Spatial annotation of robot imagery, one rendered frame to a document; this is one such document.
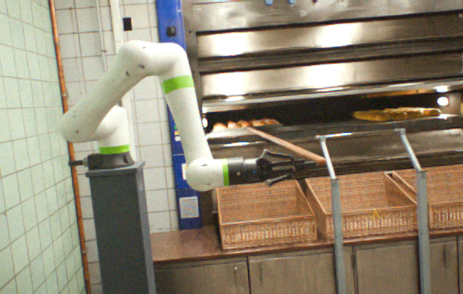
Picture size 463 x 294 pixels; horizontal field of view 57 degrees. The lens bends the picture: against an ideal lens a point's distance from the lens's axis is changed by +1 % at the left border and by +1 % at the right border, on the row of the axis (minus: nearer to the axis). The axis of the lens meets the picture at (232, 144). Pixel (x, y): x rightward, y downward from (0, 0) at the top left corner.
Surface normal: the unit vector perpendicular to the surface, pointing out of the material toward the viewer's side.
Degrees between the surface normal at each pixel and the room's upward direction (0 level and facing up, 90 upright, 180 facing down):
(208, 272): 90
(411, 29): 70
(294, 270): 90
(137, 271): 90
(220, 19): 91
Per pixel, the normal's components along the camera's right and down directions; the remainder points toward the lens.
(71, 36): 0.05, 0.11
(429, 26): 0.02, -0.25
